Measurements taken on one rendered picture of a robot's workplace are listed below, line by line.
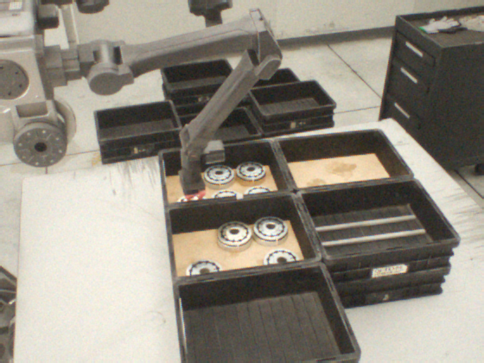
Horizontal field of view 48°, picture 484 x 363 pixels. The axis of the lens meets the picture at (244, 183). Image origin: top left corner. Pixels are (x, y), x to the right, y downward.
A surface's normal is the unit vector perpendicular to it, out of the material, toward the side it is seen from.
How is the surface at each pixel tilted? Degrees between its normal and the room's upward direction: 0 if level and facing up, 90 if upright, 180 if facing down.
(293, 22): 90
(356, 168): 0
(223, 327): 0
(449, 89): 90
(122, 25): 90
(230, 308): 0
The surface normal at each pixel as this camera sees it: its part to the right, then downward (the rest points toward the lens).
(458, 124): 0.29, 0.59
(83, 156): 0.00, -0.79
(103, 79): 0.26, 0.84
